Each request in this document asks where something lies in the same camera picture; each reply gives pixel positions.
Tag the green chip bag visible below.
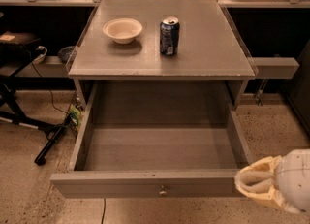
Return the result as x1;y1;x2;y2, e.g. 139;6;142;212
69;105;81;128

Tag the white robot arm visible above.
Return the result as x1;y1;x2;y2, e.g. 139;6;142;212
234;149;310;216

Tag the grey drawer cabinet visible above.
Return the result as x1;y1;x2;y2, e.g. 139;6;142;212
69;0;255;105

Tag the white paper bowl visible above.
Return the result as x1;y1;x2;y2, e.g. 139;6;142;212
103;18;143;45

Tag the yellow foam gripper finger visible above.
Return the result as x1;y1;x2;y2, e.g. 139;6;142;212
248;180;277;194
240;171;273;184

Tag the grey bowl on shelf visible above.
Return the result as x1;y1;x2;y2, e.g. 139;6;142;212
58;46;76;63

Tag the black stand with legs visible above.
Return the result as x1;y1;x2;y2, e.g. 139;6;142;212
0;31;71;166

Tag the black floor cable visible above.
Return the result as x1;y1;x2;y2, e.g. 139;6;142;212
100;197;108;224

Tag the white bowl on shelf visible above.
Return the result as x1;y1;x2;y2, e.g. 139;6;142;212
33;46;47;64

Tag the blue soda can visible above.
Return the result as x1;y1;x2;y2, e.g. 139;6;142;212
160;16;180;56

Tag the grey top drawer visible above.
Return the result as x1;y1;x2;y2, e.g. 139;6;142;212
49;80;256;199

